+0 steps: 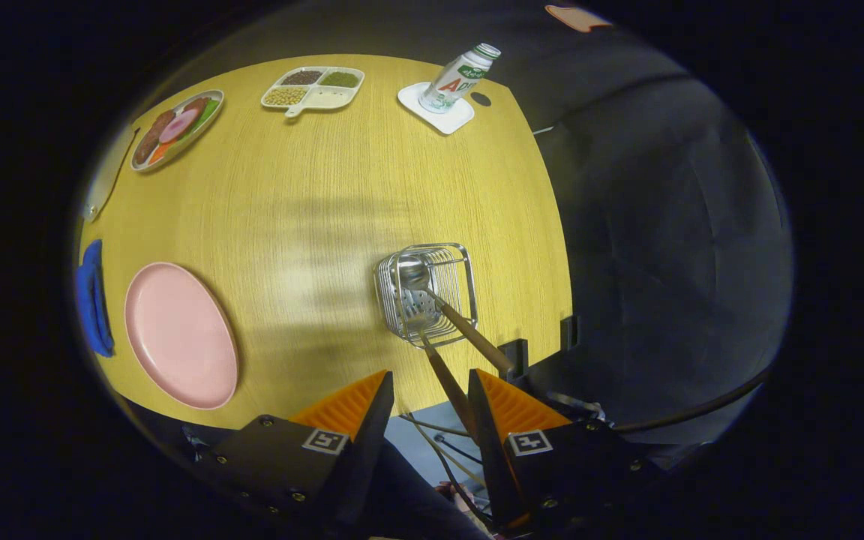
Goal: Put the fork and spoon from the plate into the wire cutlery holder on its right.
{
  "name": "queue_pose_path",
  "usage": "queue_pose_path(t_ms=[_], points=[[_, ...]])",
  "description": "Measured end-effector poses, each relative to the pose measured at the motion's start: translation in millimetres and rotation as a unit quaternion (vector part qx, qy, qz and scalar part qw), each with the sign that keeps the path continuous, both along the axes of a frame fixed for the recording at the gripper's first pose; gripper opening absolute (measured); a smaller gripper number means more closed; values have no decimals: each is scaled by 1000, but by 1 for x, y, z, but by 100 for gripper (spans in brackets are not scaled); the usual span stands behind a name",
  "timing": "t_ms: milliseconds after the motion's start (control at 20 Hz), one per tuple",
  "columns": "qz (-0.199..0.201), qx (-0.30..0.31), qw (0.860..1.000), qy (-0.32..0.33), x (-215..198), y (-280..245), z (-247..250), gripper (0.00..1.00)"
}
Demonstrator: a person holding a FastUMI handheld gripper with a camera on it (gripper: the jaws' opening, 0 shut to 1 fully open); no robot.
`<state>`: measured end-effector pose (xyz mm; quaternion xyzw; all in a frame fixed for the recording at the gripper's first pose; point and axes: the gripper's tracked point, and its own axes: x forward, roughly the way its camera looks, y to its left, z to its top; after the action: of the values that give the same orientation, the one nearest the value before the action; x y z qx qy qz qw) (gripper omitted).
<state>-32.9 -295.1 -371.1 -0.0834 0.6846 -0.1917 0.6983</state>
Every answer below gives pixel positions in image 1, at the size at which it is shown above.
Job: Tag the orange toy carrot slice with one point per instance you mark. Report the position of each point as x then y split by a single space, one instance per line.
158 154

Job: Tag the brown toy meat piece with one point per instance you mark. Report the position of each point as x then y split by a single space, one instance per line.
151 139

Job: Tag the white oval food plate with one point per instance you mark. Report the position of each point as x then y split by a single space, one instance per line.
143 161

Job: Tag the white plastic bottle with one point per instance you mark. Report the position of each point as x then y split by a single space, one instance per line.
454 79

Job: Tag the black table clamp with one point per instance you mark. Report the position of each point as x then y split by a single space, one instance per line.
569 332
514 358

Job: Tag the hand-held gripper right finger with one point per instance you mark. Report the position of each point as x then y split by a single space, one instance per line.
582 472

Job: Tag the person's dark trousers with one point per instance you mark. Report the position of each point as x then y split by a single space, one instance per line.
409 502

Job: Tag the pink toy ham slice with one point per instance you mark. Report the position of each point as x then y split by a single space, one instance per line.
178 126

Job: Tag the pink round plate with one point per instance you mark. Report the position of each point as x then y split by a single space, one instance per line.
181 337

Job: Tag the green toy lettuce leaf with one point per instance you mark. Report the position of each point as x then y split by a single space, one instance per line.
207 112

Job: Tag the white toaster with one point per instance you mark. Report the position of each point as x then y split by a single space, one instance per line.
107 180

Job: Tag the white square coaster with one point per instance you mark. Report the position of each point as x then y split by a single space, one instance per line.
451 120

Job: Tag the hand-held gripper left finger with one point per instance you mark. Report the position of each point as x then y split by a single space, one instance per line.
282 465

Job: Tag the white divided bean tray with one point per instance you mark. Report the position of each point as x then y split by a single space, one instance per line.
331 97

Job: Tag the blue towel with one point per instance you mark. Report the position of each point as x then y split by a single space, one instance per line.
93 300

